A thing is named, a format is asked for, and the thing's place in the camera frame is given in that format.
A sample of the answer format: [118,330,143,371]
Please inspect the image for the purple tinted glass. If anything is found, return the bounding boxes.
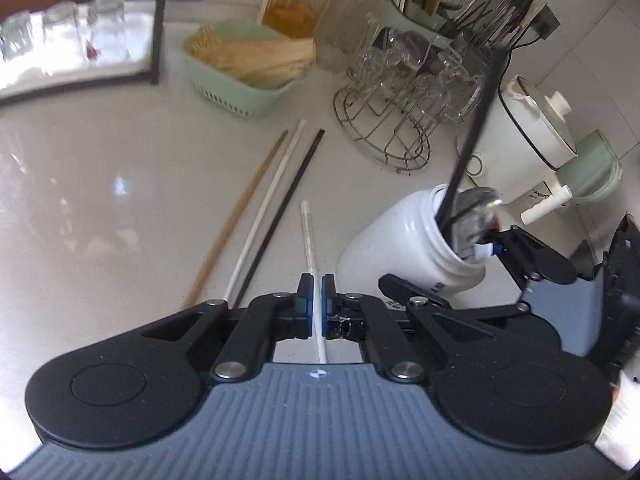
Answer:
[400,30,438,63]

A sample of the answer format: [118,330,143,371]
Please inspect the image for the mint green kettle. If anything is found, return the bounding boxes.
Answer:
[554,129,623,206]

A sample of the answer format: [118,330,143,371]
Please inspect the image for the hanging kitchen utensils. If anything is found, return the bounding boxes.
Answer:
[452,0,553,47]

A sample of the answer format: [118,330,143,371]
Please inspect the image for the cluster of clear stemmed glasses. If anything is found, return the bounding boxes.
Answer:
[345,27,493,121]

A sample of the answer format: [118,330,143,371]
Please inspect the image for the wire glass drying rack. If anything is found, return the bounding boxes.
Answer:
[332,35,493,172]

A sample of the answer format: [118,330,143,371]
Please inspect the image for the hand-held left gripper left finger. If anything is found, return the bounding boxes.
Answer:
[107,273,317,384]

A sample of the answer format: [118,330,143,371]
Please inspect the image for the brown wooden chopstick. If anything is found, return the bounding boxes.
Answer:
[181,130,291,311]

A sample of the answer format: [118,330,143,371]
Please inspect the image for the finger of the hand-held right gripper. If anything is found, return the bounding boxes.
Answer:
[492,225,577,289]
[378,274,532,322]

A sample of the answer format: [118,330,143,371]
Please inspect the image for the dried noodles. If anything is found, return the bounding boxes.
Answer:
[185,27,317,88]

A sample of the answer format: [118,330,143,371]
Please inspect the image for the green plastic basket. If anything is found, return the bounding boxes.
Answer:
[181,19,317,121]

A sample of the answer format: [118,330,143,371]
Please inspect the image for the white electric cooking pot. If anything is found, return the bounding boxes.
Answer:
[456,75,581,226]

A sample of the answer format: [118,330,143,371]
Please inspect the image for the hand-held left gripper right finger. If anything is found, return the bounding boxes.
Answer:
[321,273,501,384]

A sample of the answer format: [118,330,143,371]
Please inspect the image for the metal spoon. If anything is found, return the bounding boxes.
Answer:
[452,187,503,261]

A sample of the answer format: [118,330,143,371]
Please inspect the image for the black dish rack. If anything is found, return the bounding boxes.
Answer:
[0,0,173,108]

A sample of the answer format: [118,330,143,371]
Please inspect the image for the tall clear glass jar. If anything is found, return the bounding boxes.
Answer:
[314,0,383,72]

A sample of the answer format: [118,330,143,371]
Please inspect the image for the black chopstick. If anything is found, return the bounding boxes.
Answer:
[436,42,507,231]
[231,129,326,309]

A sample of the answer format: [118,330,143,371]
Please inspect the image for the green utensil holder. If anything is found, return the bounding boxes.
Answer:
[380,0,463,34]

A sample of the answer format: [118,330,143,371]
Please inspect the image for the white ceramic mug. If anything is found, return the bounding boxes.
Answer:
[337,183,501,306]

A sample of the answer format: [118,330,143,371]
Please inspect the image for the glass pitcher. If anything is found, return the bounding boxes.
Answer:
[447,50,496,118]

